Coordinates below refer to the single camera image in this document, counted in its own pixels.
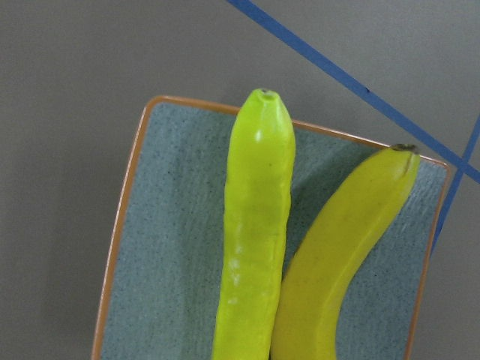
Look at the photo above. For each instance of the yellow banana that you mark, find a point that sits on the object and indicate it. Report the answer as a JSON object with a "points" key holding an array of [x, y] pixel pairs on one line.
{"points": [[257, 200], [342, 235]]}

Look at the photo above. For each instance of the grey square plate orange rim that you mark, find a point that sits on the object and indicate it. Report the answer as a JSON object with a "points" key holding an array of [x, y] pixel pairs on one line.
{"points": [[161, 286]]}

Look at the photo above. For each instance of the brown paper table cover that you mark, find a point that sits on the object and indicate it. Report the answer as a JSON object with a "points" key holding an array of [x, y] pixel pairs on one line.
{"points": [[75, 76]]}

